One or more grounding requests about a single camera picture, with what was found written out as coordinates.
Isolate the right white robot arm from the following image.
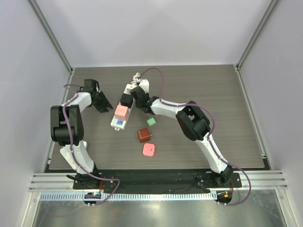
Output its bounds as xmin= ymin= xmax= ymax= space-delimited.
xmin=130 ymin=86 xmax=233 ymax=187

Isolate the white power strip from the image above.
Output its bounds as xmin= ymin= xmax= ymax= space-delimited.
xmin=110 ymin=82 xmax=137 ymax=131

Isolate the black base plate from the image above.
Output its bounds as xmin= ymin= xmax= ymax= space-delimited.
xmin=66 ymin=169 xmax=242 ymax=194

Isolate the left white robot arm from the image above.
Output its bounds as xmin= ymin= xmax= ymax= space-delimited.
xmin=50 ymin=91 xmax=113 ymax=189

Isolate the pink cube socket adapter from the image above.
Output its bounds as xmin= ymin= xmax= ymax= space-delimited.
xmin=115 ymin=105 xmax=129 ymax=121

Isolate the aluminium frame rail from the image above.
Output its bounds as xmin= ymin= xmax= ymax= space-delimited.
xmin=28 ymin=170 xmax=288 ymax=192

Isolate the black cube plug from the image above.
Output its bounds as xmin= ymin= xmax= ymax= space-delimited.
xmin=120 ymin=93 xmax=134 ymax=108

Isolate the white coiled power cord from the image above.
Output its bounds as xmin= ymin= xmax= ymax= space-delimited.
xmin=131 ymin=72 xmax=143 ymax=86

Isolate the white slotted cable duct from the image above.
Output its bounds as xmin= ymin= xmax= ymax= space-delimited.
xmin=40 ymin=191 xmax=217 ymax=202

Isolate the green cube plug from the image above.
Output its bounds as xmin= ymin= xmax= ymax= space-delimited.
xmin=146 ymin=117 xmax=156 ymax=127

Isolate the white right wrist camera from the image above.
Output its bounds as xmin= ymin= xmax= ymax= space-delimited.
xmin=138 ymin=79 xmax=150 ymax=94

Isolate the dark red cube plug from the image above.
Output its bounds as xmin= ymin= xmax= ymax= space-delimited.
xmin=137 ymin=128 xmax=152 ymax=143

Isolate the pink plug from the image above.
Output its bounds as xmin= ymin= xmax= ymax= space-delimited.
xmin=142 ymin=143 xmax=156 ymax=157

